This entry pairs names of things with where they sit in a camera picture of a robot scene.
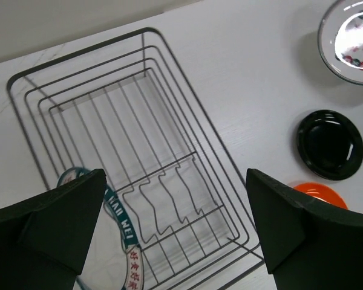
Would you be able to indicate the black small plate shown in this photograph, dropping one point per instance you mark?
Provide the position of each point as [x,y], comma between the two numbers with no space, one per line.
[329,144]

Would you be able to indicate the grey wire dish rack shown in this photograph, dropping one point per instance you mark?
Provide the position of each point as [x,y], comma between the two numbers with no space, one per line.
[125,106]

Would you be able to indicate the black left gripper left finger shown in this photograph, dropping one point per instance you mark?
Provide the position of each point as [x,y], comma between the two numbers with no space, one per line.
[44,240]

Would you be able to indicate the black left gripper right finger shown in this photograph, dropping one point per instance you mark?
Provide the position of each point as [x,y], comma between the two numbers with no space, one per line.
[306,243]

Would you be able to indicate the orange plate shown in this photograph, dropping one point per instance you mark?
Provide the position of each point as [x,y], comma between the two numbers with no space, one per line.
[322,192]

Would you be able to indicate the green rimmed white plate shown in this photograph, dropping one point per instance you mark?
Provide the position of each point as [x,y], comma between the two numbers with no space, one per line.
[114,259]

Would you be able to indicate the white plate red characters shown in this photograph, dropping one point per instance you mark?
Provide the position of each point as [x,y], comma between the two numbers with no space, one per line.
[340,40]

